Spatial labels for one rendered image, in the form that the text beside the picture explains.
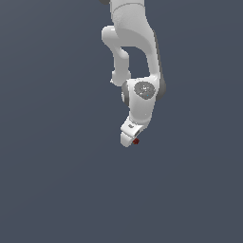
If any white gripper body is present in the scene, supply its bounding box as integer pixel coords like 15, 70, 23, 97
119, 115, 144, 148

